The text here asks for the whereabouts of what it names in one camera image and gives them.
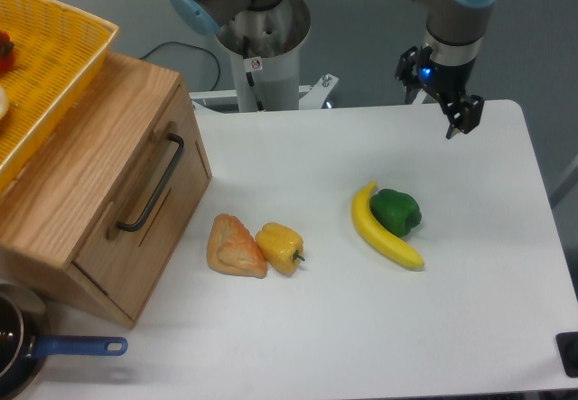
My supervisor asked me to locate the yellow toy banana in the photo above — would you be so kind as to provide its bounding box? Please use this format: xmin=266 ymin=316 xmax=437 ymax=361
xmin=351 ymin=181 xmax=425 ymax=271

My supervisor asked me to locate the yellow toy bell pepper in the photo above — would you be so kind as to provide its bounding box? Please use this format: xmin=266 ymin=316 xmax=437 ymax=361
xmin=255 ymin=222 xmax=304 ymax=276

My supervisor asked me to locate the toy croissant bread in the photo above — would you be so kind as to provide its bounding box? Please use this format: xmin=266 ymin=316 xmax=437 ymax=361
xmin=206 ymin=213 xmax=267 ymax=279

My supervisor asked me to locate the red toy pepper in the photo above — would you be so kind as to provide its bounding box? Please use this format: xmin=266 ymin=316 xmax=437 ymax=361
xmin=0 ymin=31 xmax=15 ymax=73

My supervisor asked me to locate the green toy bell pepper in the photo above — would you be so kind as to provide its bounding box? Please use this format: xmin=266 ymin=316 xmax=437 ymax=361
xmin=369 ymin=189 xmax=422 ymax=237

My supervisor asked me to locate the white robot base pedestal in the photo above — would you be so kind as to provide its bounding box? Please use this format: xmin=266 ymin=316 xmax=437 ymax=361
xmin=216 ymin=0 xmax=311 ymax=111

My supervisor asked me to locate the blue handled frying pan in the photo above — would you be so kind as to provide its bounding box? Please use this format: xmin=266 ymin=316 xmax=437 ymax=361
xmin=1 ymin=284 xmax=128 ymax=399

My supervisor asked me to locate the wooden drawer cabinet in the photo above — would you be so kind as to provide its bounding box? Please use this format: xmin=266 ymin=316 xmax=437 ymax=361
xmin=1 ymin=53 xmax=189 ymax=328

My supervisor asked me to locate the black cable on floor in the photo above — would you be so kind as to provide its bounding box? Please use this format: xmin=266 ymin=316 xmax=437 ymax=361
xmin=137 ymin=41 xmax=221 ymax=92

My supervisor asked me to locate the black device at table edge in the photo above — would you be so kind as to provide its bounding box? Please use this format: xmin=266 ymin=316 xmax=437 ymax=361
xmin=555 ymin=331 xmax=578 ymax=378

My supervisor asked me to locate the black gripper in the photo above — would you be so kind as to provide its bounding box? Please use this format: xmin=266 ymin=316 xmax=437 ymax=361
xmin=395 ymin=45 xmax=485 ymax=140

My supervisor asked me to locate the wooden top drawer black handle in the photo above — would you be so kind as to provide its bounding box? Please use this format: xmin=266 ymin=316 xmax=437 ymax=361
xmin=71 ymin=82 xmax=214 ymax=322

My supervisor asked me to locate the white round object in basket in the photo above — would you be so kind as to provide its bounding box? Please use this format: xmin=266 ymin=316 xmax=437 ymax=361
xmin=0 ymin=87 xmax=10 ymax=118

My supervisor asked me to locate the yellow plastic basket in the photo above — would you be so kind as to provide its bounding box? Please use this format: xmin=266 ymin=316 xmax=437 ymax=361
xmin=1 ymin=0 xmax=118 ymax=188

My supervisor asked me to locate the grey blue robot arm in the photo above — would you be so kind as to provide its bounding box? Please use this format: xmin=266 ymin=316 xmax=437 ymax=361
xmin=170 ymin=0 xmax=497 ymax=135

